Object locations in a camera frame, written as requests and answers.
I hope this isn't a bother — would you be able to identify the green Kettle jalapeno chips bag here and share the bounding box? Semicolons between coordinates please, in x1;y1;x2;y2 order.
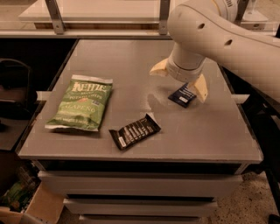
45;74;113;132

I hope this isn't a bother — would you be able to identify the white shelf with metal brackets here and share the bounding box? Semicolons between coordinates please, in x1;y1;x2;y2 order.
0;0;270;39

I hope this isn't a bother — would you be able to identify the blue RXBAR blueberry bar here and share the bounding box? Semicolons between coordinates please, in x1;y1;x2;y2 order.
168;83;196;108

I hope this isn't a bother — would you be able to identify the grey drawer cabinet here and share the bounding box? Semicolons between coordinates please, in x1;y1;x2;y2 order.
38;160;248;223

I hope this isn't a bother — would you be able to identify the black chair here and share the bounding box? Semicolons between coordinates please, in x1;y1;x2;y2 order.
0;58;38;120

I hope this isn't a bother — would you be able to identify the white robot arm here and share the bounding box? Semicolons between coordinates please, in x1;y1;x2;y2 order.
150;0;280;102

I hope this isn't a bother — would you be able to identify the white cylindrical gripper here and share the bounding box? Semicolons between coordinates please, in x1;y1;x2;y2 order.
150;56;208;103

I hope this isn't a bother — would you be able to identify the cardboard box with items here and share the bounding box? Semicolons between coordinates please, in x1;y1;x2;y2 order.
0;165;65;224

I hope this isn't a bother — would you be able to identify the black RXBAR snack bar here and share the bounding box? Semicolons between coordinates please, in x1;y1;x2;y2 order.
109;114;161;151

